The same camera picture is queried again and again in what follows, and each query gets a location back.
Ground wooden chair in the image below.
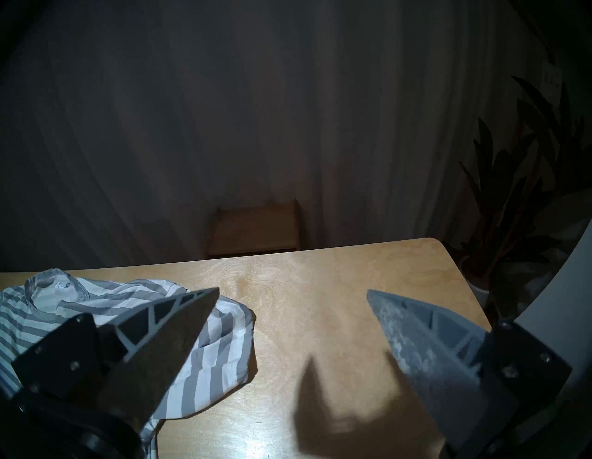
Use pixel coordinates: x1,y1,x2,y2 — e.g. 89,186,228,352
206,199,302,260

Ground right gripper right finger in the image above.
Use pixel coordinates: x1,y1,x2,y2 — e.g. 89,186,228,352
366,289,492,450

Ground beige pleated curtain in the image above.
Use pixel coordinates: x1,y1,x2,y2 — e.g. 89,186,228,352
0,0,546,273

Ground tall dark leafy plant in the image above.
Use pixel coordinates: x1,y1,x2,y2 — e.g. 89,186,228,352
457,75,592,297

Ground grey white striped t-shirt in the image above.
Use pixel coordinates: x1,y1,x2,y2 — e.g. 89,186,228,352
0,268,257,459

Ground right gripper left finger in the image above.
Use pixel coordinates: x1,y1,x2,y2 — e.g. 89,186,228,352
96,287,221,432

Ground white curved arch panel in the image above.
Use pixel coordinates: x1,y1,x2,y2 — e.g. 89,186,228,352
512,221,592,403

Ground white plant pot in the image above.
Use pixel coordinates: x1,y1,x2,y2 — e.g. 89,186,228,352
460,257,492,308

